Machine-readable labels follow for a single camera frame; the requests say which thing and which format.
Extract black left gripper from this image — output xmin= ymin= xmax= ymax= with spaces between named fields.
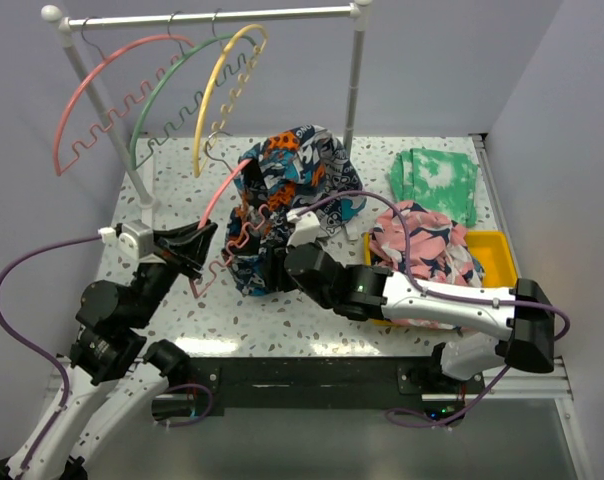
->
xmin=128 ymin=217 xmax=217 ymax=327

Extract pink hanger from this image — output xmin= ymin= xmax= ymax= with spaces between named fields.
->
xmin=189 ymin=130 xmax=249 ymax=299
xmin=54 ymin=17 xmax=197 ymax=177

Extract blue orange patterned shorts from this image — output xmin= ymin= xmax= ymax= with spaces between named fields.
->
xmin=222 ymin=125 xmax=363 ymax=296

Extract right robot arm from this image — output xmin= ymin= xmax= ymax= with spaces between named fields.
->
xmin=262 ymin=243 xmax=555 ymax=393

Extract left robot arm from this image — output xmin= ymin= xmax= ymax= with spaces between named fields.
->
xmin=0 ymin=220 xmax=217 ymax=479

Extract pink floral shorts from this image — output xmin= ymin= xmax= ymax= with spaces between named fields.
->
xmin=369 ymin=199 xmax=486 ymax=331

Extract green hanger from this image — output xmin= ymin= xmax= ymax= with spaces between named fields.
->
xmin=129 ymin=24 xmax=269 ymax=174

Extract yellow hanger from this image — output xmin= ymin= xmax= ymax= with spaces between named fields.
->
xmin=191 ymin=9 xmax=269 ymax=179

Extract green tie-dye cloth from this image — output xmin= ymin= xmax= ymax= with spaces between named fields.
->
xmin=388 ymin=148 xmax=479 ymax=228

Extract yellow plastic bin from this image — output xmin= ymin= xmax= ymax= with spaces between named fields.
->
xmin=362 ymin=228 xmax=521 ymax=329

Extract white clothes rack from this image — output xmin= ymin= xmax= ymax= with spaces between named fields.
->
xmin=41 ymin=1 xmax=371 ymax=211

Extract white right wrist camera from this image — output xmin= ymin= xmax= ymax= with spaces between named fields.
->
xmin=286 ymin=209 xmax=321 ymax=248

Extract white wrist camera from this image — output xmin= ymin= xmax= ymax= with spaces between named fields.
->
xmin=117 ymin=220 xmax=160 ymax=263
xmin=286 ymin=209 xmax=321 ymax=248

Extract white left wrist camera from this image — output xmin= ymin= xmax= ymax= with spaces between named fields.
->
xmin=117 ymin=220 xmax=160 ymax=263

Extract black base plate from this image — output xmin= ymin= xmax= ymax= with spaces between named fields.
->
xmin=144 ymin=351 xmax=484 ymax=420

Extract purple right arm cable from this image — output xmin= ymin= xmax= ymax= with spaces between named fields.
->
xmin=294 ymin=189 xmax=573 ymax=430

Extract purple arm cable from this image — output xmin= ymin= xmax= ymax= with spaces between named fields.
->
xmin=294 ymin=189 xmax=573 ymax=430
xmin=0 ymin=227 xmax=118 ymax=471

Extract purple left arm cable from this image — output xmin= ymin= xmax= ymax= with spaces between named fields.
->
xmin=0 ymin=227 xmax=118 ymax=471

